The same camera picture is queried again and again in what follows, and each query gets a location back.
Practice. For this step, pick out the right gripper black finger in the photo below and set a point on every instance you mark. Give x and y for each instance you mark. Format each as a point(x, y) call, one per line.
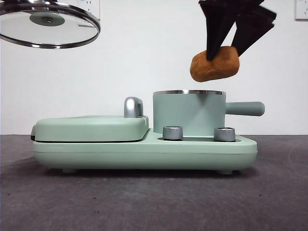
point(216, 26)
point(252, 29)

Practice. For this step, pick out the glass pot lid green knob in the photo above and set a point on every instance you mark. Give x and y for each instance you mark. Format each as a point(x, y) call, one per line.
point(47, 20)

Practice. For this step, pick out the brown potato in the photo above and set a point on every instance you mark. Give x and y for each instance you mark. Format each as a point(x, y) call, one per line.
point(216, 68)

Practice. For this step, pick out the white wall socket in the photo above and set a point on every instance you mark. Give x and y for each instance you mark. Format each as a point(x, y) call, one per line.
point(96, 6)
point(302, 9)

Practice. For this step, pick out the mint green breakfast machine base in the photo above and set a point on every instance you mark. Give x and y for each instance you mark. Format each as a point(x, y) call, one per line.
point(144, 154)

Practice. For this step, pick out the silver control knob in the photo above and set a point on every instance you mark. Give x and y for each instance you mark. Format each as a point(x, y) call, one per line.
point(224, 134)
point(172, 132)

